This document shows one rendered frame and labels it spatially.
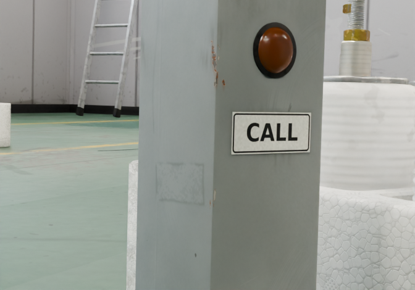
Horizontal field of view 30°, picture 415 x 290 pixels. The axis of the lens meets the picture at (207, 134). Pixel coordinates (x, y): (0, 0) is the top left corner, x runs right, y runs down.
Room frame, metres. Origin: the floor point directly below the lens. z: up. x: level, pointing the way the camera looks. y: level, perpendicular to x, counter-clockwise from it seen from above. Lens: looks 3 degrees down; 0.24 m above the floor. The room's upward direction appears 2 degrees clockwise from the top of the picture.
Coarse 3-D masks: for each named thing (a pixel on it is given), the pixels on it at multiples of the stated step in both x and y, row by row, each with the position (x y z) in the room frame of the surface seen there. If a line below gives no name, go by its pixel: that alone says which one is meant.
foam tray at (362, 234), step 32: (128, 192) 0.68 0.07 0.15; (320, 192) 0.49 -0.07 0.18; (352, 192) 0.49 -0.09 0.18; (384, 192) 0.50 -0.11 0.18; (128, 224) 0.68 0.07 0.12; (320, 224) 0.48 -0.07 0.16; (352, 224) 0.46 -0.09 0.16; (384, 224) 0.44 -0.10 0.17; (128, 256) 0.67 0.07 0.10; (320, 256) 0.48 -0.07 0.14; (352, 256) 0.46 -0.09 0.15; (384, 256) 0.44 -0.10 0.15; (128, 288) 0.67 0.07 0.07; (320, 288) 0.48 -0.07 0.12; (352, 288) 0.46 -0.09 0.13; (384, 288) 0.44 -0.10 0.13
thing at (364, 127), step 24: (336, 96) 0.52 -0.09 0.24; (360, 96) 0.52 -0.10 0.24; (384, 96) 0.52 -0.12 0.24; (408, 96) 0.53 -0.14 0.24; (336, 120) 0.52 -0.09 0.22; (360, 120) 0.52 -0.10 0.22; (384, 120) 0.52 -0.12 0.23; (408, 120) 0.53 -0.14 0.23; (336, 144) 0.52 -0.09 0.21; (360, 144) 0.52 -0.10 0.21; (384, 144) 0.52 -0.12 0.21; (408, 144) 0.53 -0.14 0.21; (336, 168) 0.52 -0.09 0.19; (360, 168) 0.52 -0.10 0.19; (384, 168) 0.52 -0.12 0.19; (408, 168) 0.53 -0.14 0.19
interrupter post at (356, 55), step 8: (344, 48) 0.56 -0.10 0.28; (352, 48) 0.56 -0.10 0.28; (360, 48) 0.56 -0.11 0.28; (368, 48) 0.56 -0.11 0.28; (344, 56) 0.56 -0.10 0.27; (352, 56) 0.56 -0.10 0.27; (360, 56) 0.56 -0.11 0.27; (368, 56) 0.56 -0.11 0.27; (344, 64) 0.56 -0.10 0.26; (352, 64) 0.56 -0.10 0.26; (360, 64) 0.56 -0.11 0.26; (368, 64) 0.56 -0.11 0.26; (344, 72) 0.56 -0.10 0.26; (352, 72) 0.56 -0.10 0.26; (360, 72) 0.56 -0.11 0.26; (368, 72) 0.56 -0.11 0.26
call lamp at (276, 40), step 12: (264, 36) 0.37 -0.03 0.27; (276, 36) 0.37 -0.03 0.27; (288, 36) 0.38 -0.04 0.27; (264, 48) 0.37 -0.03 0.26; (276, 48) 0.37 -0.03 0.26; (288, 48) 0.38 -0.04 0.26; (264, 60) 0.37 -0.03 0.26; (276, 60) 0.37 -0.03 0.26; (288, 60) 0.38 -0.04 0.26; (276, 72) 0.38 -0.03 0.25
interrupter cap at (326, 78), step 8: (328, 80) 0.54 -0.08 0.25; (336, 80) 0.53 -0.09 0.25; (344, 80) 0.53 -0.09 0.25; (352, 80) 0.53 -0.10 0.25; (360, 80) 0.53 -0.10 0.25; (368, 80) 0.53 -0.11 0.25; (376, 80) 0.53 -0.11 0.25; (384, 80) 0.53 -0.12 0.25; (392, 80) 0.53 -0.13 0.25; (400, 80) 0.54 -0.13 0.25; (408, 80) 0.55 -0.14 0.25
